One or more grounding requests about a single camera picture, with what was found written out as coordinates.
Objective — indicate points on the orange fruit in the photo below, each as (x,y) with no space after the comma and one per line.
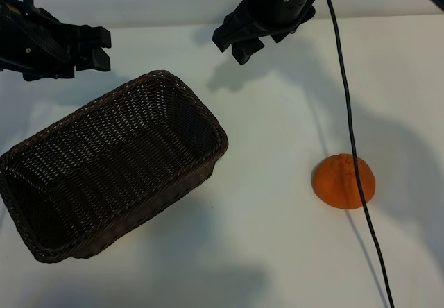
(338,183)

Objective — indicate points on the dark brown woven basket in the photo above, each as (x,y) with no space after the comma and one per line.
(114,169)

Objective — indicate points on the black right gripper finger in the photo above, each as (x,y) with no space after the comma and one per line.
(232,30)
(247,52)

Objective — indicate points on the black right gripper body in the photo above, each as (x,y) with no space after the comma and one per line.
(281,6)

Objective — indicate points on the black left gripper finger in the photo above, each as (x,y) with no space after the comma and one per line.
(93,60)
(93,37)

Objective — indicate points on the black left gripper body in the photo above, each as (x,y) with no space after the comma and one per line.
(38,44)

